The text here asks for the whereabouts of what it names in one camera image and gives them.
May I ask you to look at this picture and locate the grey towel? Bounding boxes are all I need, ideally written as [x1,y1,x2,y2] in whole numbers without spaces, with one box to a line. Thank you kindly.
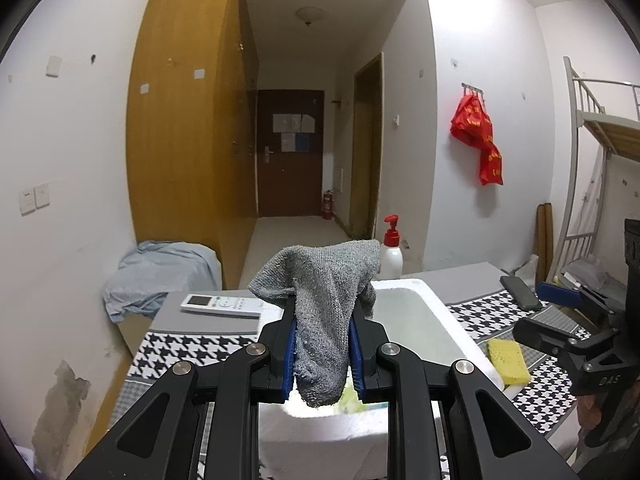
[248,240,381,408]

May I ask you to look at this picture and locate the person's right hand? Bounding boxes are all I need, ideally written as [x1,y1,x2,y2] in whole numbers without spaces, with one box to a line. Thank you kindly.
[577,394,602,430]

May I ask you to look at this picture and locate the black smartphone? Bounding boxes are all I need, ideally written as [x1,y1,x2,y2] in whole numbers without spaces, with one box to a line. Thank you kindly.
[500,275,544,311]

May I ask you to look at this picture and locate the yellow sponge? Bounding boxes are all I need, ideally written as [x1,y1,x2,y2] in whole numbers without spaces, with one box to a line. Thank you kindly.
[487,338,532,386]

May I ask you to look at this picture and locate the white red pump lotion bottle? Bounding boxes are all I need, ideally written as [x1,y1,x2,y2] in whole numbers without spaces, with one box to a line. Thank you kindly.
[378,214,404,280]

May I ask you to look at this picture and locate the white remote control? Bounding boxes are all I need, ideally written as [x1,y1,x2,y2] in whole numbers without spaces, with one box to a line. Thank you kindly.
[180,294,264,318]

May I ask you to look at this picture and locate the white foam box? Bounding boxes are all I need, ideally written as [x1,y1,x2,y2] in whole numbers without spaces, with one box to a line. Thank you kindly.
[258,278,503,479]

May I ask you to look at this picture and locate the red fire extinguisher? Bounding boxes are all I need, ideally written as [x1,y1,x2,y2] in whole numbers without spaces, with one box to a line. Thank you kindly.
[321,190,333,220]

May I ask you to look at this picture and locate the side wooden door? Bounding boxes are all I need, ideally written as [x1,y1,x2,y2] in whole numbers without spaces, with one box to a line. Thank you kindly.
[349,54,384,240]

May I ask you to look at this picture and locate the light blue crumpled cloth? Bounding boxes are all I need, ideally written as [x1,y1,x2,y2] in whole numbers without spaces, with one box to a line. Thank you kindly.
[102,240,224,323]

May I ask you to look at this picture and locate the metal bunk bed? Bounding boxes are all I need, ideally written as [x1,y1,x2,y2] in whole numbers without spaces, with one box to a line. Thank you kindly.
[547,56,639,301]

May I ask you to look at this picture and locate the red hanging bags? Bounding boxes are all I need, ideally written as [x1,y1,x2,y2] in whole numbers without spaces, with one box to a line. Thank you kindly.
[450,90,503,185]

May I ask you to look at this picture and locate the dark brown entrance door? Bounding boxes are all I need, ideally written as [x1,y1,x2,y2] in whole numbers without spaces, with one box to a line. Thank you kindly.
[256,90,324,217]

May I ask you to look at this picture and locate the wooden wardrobe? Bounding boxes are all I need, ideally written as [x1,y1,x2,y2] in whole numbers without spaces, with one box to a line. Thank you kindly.
[126,0,256,289]

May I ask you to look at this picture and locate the ceiling lamp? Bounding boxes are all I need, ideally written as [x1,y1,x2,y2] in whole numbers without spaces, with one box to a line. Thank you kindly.
[295,6,326,27]

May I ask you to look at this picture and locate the wooden boards against wall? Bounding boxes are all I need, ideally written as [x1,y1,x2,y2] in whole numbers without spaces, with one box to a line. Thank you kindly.
[535,203,553,283]

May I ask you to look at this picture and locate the wall hook rack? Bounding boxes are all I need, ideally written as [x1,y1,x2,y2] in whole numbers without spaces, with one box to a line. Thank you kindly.
[461,82,484,100]

